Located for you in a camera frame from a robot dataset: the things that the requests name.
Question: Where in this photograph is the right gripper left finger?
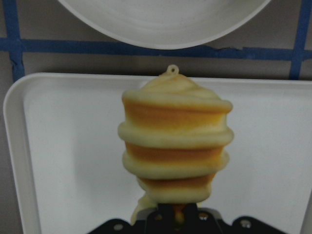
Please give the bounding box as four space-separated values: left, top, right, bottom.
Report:
90 203 175 234

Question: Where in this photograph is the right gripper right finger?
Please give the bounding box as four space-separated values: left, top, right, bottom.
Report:
175 203 284 234

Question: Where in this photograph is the yellow sliced bread loaf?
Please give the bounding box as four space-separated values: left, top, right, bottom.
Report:
118 65 234 224

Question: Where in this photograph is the cream plate with lemon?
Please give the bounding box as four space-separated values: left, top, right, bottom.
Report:
60 0 269 50

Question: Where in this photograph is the white rectangular tray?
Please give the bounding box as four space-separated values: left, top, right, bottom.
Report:
4 73 312 234

